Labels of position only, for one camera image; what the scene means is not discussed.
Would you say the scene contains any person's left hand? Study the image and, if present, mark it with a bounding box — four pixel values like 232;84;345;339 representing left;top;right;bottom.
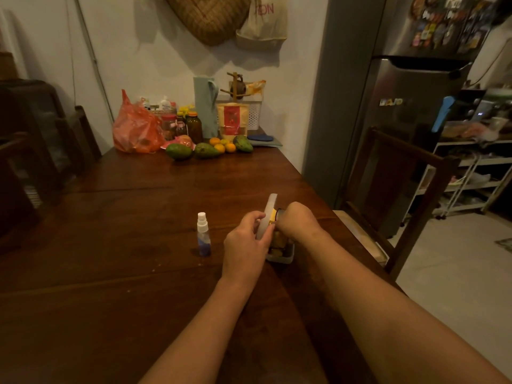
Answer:
221;210;277;285

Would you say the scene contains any person's right hand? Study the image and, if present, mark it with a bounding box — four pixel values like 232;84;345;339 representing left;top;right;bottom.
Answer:
275;202;325;245

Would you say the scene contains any grey hinged case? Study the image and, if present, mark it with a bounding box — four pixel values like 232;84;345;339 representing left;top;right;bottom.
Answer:
256;193;296;265

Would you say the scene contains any person's left forearm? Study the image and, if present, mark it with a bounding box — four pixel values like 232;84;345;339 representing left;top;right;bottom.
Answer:
138;276;261;384

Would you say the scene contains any person's right forearm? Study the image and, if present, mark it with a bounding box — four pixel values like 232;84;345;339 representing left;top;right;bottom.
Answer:
298;231;512;384

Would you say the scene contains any small clear spray bottle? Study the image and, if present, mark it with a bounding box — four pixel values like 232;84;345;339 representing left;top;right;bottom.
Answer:
196;212;212;258

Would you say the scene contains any grey tray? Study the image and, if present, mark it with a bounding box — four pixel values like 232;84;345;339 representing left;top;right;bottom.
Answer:
247;137;283;148

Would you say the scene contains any green mango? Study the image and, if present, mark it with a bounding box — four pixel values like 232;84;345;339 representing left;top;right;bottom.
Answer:
166;143;193;161
194;142;221;159
233;134;254;153

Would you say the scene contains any white plastic basket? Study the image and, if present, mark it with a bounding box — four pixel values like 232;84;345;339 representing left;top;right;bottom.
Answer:
216;94;263;137

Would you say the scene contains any red and yellow packet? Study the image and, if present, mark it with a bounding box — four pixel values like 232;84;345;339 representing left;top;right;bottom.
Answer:
217;102;248;141

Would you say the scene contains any dark wooden chair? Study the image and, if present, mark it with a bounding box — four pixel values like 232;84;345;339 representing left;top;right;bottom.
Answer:
0;78;103;240
333;126;461;282

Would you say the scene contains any pink plate with fruit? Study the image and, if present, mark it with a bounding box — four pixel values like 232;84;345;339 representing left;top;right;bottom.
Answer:
160;134;197;151

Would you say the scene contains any amber glass bottle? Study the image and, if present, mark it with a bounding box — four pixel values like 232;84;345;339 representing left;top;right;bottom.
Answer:
186;111;204;145

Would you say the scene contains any orange snack packet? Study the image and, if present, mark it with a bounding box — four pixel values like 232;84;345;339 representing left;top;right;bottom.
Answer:
244;79;267;97

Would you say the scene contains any wooden mug tree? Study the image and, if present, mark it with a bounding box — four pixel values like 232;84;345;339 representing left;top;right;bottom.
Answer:
220;71;257;103

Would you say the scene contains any grey refrigerator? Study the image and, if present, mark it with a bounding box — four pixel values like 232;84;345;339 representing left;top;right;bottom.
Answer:
302;0;501;239

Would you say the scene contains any red-lidded jar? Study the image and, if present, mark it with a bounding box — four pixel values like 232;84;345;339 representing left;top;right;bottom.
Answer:
160;114;178;141

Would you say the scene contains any orange plastic bag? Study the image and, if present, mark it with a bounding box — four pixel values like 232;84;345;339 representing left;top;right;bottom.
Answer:
112;89;166;154

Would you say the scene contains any blue plastic tool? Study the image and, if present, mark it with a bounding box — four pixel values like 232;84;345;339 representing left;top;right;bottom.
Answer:
431;96;456;133

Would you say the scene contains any white shelf rack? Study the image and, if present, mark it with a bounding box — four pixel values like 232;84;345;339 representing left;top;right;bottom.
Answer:
411;134;512;219

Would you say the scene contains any white tote bag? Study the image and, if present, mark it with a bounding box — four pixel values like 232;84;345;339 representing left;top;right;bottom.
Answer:
235;0;289;49

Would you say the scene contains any woven straw basket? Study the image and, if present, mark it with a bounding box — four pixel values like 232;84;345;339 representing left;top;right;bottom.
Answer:
162;0;257;47

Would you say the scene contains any cluster of fridge magnets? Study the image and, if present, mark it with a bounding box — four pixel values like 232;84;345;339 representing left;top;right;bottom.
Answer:
410;0;501;54

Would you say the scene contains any thin wall cable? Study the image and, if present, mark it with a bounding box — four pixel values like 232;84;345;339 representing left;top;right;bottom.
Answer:
73;0;115;125

